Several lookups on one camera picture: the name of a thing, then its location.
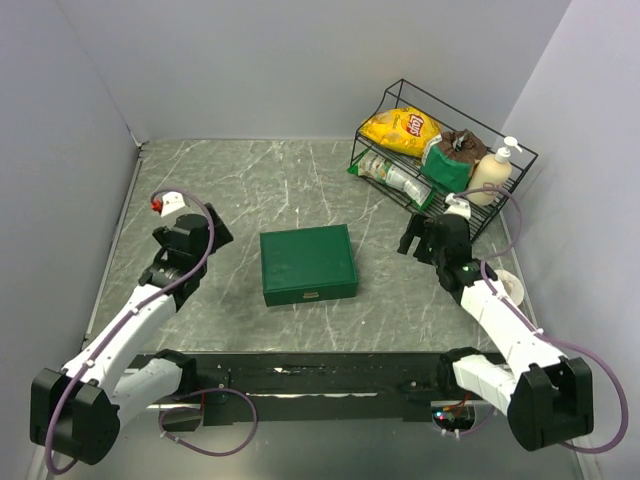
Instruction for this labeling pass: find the green jewelry box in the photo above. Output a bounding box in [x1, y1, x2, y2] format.
[260, 224, 359, 307]

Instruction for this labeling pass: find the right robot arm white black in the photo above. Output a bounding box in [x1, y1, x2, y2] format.
[398, 213, 594, 451]

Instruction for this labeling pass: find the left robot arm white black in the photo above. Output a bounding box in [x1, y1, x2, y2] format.
[29, 204, 233, 465]

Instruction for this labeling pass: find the green brown paper bag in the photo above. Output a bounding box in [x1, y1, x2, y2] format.
[420, 130, 487, 193]

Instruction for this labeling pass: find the green white snack bag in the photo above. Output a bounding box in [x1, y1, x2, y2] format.
[347, 149, 433, 211]

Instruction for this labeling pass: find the white tape roll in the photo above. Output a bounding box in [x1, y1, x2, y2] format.
[496, 269, 525, 306]

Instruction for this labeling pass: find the cream lotion pump bottle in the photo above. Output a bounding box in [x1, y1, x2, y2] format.
[467, 136, 523, 206]

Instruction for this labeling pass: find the yellow Lays chips bag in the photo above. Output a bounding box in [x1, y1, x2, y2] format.
[359, 107, 441, 158]

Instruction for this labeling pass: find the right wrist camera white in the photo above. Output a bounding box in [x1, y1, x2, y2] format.
[444, 193, 471, 221]

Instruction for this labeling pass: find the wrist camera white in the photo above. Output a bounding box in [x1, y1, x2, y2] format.
[444, 193, 471, 221]
[151, 191, 189, 217]

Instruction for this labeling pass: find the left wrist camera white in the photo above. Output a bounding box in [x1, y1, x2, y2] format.
[151, 191, 189, 217]

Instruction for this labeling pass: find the black wire shelf rack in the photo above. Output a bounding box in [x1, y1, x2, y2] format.
[348, 79, 539, 240]

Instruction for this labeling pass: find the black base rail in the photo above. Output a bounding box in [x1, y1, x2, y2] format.
[192, 352, 477, 426]

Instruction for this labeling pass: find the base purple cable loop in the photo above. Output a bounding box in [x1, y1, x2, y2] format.
[158, 388, 260, 457]

